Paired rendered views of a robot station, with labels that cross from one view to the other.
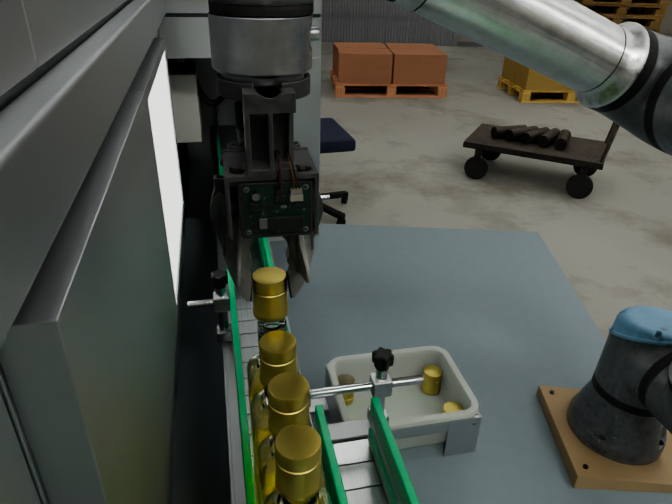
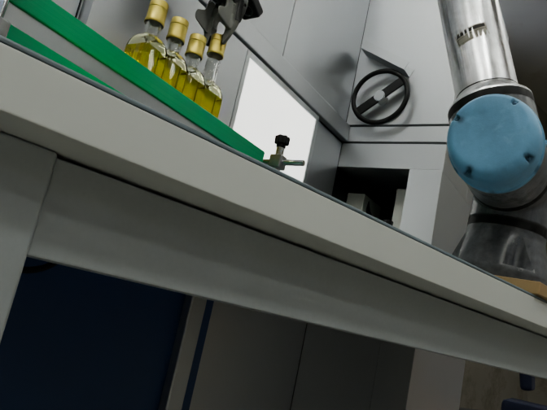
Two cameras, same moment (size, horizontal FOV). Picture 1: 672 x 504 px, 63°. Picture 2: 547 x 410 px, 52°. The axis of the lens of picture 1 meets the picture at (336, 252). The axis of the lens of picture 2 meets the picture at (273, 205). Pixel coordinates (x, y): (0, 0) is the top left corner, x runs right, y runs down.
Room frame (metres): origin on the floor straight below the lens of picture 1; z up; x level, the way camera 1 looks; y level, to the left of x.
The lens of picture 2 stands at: (-0.17, -0.84, 0.64)
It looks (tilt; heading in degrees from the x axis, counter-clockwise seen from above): 12 degrees up; 46
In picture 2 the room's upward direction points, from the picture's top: 12 degrees clockwise
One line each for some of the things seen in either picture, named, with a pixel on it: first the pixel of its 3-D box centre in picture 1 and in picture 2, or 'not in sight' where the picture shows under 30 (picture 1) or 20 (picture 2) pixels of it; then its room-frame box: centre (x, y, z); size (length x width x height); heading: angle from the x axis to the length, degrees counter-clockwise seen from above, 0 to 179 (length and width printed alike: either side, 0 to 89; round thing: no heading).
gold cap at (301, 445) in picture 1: (298, 461); (156, 14); (0.28, 0.02, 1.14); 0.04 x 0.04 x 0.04
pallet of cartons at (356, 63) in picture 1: (386, 69); not in sight; (6.73, -0.54, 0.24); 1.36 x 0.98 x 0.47; 89
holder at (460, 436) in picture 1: (382, 408); not in sight; (0.69, -0.09, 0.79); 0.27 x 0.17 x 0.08; 103
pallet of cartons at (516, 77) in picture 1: (559, 76); not in sight; (6.68, -2.57, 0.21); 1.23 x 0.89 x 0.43; 90
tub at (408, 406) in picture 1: (398, 402); not in sight; (0.70, -0.11, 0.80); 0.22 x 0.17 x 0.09; 103
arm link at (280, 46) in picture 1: (266, 46); not in sight; (0.43, 0.06, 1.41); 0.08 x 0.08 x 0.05
